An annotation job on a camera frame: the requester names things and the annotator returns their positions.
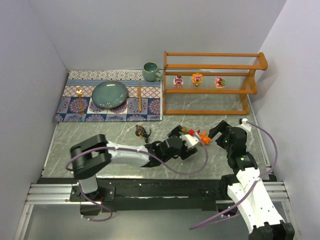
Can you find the teal ceramic plate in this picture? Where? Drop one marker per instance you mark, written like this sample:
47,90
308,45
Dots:
109,94

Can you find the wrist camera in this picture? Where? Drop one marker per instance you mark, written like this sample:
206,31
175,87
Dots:
244,124
191,139

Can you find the pink bear donut toy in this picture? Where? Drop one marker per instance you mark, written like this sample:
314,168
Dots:
219,83

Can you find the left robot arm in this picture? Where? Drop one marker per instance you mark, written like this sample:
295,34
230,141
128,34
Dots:
95,153

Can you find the aluminium rail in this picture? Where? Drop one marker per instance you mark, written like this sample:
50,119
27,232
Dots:
65,190

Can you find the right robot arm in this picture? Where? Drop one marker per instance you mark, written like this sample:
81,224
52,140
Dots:
245,186

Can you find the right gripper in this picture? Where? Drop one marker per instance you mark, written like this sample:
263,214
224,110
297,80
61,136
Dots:
225,130

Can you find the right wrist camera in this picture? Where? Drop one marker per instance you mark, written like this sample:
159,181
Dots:
244,124

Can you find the patterned blue placemat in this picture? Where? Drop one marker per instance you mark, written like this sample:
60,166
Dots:
151,97

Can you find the gold knife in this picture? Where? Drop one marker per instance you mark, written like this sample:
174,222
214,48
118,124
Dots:
139,95

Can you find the brown-haired figure with dark creature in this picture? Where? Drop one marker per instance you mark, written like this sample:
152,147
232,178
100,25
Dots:
142,133

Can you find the pink flower bear toy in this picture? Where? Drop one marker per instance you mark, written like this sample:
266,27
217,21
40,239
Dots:
197,79

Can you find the pink bear strawberry cake toy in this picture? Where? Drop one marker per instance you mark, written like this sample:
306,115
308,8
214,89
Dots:
178,82

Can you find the orange wooden two-tier shelf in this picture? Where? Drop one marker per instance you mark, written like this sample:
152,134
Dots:
247,71

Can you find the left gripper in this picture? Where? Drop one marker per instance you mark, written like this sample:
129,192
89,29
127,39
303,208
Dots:
183,142

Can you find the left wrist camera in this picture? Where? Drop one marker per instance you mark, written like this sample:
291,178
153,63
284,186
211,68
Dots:
191,139

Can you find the black base frame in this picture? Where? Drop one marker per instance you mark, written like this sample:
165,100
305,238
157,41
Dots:
94,205

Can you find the teal ceramic mug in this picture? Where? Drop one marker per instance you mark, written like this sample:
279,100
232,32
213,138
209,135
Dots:
151,72

